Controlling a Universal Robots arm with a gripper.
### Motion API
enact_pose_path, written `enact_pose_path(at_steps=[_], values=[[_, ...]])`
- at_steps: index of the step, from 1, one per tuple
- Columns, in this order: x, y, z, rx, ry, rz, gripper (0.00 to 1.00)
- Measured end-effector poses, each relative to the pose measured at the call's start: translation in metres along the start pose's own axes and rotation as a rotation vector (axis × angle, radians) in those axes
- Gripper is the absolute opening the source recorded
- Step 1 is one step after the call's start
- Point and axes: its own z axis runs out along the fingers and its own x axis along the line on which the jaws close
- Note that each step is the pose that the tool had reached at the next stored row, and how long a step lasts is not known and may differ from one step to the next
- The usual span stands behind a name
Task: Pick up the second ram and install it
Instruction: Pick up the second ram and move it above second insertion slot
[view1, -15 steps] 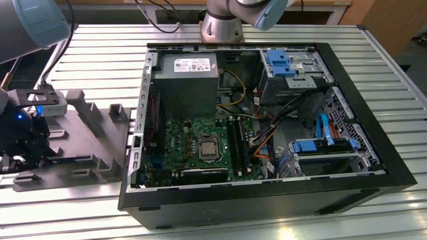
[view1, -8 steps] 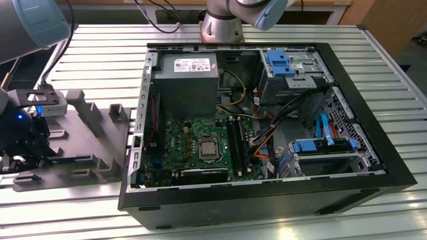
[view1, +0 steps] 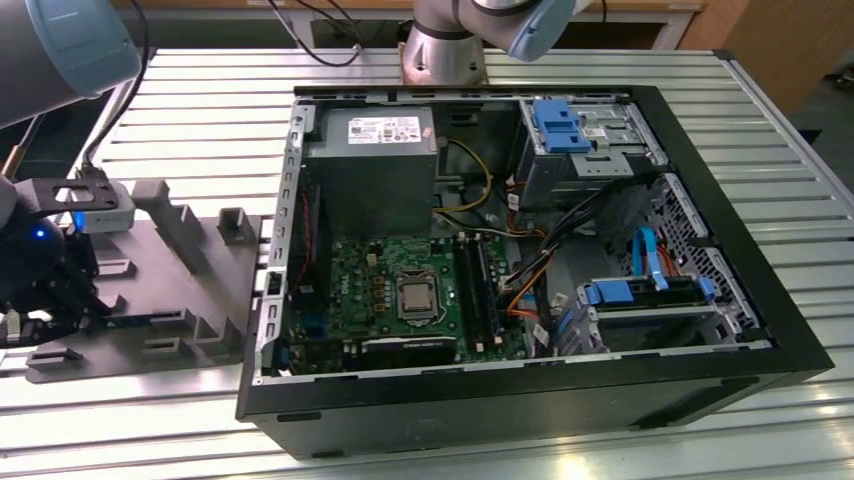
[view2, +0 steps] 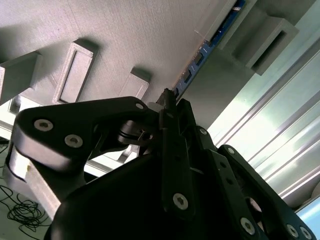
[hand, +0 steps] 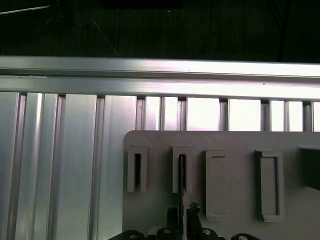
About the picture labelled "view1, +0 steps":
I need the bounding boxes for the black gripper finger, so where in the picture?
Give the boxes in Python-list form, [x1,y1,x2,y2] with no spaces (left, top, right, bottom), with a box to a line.
[59,234,115,319]
[0,308,92,351]

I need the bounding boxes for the RAM stick with black chips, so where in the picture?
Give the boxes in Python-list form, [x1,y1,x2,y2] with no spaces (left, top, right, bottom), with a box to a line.
[92,314,183,331]

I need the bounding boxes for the installed RAM stick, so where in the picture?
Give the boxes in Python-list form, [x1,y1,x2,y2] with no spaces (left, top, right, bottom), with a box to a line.
[474,240,503,346]

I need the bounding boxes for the grey parts rack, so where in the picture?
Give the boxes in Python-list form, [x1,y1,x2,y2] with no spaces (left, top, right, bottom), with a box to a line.
[24,179,266,385]

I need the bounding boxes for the green motherboard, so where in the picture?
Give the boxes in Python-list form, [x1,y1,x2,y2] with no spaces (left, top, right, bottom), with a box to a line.
[292,234,535,374]

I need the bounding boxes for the grey power supply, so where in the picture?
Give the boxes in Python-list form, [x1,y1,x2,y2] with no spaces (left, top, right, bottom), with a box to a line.
[303,107,442,241]

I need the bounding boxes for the silver CPU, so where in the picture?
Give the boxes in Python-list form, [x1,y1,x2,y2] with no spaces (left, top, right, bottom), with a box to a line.
[398,284,439,311]

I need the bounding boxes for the black graphics card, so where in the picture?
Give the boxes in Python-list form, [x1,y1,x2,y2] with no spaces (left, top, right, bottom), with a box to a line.
[343,334,462,371]

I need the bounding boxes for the CPU socket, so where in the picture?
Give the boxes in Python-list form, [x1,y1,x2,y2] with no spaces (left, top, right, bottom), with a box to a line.
[392,269,447,330]

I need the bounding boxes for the black PC case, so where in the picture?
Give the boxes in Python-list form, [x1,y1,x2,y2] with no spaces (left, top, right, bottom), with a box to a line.
[234,84,837,461]

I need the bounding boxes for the blue drive latch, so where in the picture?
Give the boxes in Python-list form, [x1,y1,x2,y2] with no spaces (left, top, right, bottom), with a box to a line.
[533,99,594,155]

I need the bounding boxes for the hard disk in blue carrier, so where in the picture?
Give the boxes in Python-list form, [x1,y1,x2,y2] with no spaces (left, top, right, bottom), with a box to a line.
[577,276,721,315]

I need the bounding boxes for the metal optical drive cage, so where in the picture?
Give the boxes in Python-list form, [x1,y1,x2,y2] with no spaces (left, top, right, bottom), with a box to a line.
[517,97,669,211]

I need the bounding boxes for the metal disk bay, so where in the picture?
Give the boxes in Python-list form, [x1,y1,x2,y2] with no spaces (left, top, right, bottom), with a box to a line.
[577,279,769,354]

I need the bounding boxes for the wooden top white desk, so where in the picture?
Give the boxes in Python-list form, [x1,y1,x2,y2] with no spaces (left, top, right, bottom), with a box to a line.
[212,0,709,51]

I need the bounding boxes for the wooden cabinet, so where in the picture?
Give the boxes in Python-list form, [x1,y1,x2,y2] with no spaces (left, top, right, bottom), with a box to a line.
[677,0,854,119]

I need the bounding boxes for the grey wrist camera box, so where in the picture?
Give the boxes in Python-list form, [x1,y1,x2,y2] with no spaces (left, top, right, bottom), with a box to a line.
[16,177,140,237]

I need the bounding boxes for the thick camera cable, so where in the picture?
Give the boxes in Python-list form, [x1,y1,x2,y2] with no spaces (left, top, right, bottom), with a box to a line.
[79,0,154,179]

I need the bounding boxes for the thin hanging cable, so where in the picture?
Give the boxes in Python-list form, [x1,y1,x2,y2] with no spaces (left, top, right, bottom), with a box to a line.
[266,0,367,67]

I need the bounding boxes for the yellow power wire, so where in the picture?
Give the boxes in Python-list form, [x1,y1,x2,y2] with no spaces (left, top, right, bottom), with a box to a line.
[432,138,494,217]

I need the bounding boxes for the orange wire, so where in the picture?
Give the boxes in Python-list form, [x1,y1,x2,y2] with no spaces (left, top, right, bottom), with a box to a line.
[503,269,555,320]

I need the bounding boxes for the black wire bundle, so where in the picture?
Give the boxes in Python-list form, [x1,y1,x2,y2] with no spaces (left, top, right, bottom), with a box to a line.
[537,174,654,254]

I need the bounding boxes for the blue flat data wire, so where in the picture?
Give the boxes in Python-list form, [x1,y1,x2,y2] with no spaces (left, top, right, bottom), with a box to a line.
[630,227,673,292]

